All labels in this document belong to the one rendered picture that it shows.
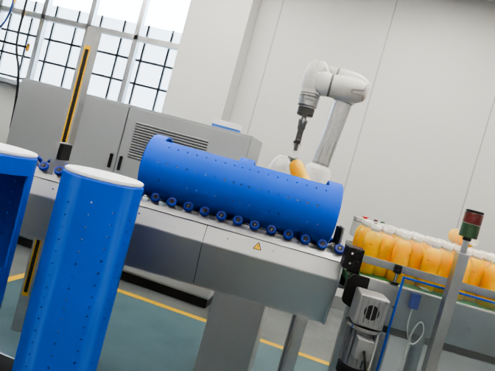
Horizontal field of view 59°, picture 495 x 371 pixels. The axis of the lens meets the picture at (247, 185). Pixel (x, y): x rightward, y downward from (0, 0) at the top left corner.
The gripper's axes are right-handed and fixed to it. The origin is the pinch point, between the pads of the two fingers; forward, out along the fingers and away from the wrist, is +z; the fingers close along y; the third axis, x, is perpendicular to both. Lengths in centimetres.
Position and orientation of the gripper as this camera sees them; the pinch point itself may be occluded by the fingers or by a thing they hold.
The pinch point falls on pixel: (295, 151)
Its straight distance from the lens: 197.4
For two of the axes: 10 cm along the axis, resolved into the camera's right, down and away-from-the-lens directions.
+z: -2.6, 9.7, 0.3
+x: 9.6, 2.6, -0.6
